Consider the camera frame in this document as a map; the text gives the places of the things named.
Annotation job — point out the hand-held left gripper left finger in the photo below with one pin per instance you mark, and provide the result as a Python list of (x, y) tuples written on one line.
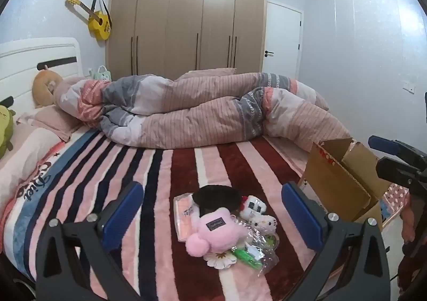
[(123, 211)]

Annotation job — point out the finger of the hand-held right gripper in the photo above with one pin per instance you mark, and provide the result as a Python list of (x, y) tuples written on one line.
[(400, 174), (382, 144)]

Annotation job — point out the white cat plush toy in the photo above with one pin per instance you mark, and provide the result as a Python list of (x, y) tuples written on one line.
[(267, 223), (253, 206)]

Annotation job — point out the orange plush cushion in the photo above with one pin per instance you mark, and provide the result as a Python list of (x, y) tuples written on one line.
[(43, 87)]

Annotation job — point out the cardboard box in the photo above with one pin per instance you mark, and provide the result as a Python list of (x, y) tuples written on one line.
[(333, 180)]

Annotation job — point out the white wall switch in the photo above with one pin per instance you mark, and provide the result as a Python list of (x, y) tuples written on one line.
[(409, 87)]

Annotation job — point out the clear plastic bag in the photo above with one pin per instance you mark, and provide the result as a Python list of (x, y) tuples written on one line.
[(267, 254)]

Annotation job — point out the white door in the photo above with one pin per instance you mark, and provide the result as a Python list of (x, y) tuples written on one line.
[(283, 37)]

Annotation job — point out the wooden wardrobe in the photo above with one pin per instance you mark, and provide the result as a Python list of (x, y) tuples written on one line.
[(186, 20)]

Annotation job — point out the pink polka dot sheet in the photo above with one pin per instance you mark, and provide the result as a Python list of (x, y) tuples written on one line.
[(395, 197)]

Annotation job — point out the white headboard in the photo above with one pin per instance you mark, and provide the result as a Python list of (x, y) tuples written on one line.
[(26, 60)]

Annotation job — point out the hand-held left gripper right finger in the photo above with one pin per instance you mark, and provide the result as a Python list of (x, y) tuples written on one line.
[(302, 217)]

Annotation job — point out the pink grey striped quilt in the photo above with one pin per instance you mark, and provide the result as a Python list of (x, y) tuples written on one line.
[(186, 110)]

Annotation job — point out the light green bag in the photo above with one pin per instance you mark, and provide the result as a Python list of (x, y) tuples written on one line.
[(101, 74)]

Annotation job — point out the pink pillow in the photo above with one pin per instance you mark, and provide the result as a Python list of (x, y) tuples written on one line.
[(50, 120)]

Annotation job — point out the yellow guitar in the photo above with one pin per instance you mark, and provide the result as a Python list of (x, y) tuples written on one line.
[(96, 25)]

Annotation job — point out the green plastic toy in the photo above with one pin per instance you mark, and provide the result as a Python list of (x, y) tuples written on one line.
[(245, 256)]

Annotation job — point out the green avocado plush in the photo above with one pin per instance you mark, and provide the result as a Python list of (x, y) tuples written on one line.
[(5, 130)]

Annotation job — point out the striped plush blanket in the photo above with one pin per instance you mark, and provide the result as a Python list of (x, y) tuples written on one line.
[(213, 167)]

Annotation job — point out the black plush toy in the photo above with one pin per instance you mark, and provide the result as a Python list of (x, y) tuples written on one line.
[(216, 199)]

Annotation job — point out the orange fleece clothing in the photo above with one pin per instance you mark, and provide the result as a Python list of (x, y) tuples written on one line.
[(412, 221)]

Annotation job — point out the pink plush pouch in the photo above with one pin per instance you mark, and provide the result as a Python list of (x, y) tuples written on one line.
[(216, 231)]

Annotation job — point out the pink packet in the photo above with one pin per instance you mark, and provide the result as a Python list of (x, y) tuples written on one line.
[(185, 217)]

